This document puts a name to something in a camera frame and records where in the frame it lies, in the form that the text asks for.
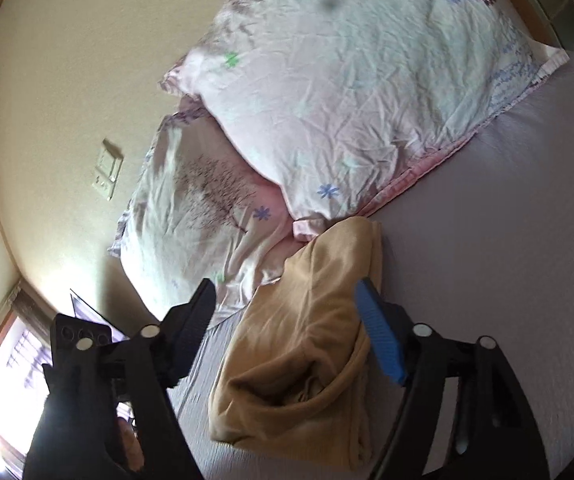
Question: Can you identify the dark flat screen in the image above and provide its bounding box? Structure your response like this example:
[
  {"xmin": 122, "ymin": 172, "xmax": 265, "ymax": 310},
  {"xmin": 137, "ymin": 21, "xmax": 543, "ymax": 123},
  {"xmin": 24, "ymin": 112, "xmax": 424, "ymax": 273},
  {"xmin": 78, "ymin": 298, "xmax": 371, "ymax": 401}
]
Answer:
[{"xmin": 70, "ymin": 289, "xmax": 128, "ymax": 343}]

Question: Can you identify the tan garment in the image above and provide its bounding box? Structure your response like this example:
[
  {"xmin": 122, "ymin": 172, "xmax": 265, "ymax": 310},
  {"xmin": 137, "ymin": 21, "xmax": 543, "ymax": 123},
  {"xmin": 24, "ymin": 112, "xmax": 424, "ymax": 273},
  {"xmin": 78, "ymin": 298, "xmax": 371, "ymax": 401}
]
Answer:
[{"xmin": 208, "ymin": 217, "xmax": 385, "ymax": 472}]

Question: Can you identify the bright window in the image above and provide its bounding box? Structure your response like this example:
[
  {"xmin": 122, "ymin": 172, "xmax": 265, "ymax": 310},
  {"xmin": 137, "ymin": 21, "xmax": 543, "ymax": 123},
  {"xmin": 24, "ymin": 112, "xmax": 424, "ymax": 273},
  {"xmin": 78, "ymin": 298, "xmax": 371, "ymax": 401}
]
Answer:
[{"xmin": 0, "ymin": 310, "xmax": 54, "ymax": 476}]

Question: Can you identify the tree print white pillow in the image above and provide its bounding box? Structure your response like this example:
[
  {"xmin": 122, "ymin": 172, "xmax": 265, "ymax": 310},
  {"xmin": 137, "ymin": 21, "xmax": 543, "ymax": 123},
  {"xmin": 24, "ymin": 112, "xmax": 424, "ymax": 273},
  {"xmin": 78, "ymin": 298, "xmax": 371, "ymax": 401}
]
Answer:
[{"xmin": 108, "ymin": 95, "xmax": 318, "ymax": 331}]

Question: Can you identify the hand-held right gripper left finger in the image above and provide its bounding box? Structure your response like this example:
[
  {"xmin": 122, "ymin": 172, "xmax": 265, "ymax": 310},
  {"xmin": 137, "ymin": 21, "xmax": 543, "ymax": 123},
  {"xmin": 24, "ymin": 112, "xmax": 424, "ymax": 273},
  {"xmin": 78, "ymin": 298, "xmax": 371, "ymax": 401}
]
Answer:
[{"xmin": 22, "ymin": 278, "xmax": 216, "ymax": 480}]

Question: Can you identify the white wall switch panel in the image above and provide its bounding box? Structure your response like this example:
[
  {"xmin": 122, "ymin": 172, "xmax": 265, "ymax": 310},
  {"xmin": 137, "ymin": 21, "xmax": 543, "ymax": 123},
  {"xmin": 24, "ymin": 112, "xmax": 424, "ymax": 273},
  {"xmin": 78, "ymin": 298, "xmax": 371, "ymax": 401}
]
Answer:
[{"xmin": 91, "ymin": 139, "xmax": 124, "ymax": 200}]

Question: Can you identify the grey sheeted bed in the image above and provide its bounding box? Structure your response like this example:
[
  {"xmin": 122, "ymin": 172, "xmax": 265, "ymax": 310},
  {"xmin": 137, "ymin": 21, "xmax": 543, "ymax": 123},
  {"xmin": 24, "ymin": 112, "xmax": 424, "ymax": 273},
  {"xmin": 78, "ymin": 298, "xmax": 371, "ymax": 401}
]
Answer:
[{"xmin": 174, "ymin": 50, "xmax": 574, "ymax": 480}]

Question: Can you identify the large floral white pillow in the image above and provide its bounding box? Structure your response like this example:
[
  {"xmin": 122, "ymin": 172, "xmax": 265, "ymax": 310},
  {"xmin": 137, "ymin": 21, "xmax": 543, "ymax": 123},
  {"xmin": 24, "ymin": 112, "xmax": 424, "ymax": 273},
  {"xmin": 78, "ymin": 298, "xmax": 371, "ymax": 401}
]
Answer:
[{"xmin": 159, "ymin": 0, "xmax": 570, "ymax": 236}]

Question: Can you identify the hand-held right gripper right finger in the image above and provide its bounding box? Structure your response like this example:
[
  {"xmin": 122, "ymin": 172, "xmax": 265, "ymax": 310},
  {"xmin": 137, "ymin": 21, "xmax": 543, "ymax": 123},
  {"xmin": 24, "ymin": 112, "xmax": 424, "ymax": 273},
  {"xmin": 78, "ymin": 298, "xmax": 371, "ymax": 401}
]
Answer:
[{"xmin": 356, "ymin": 279, "xmax": 550, "ymax": 480}]

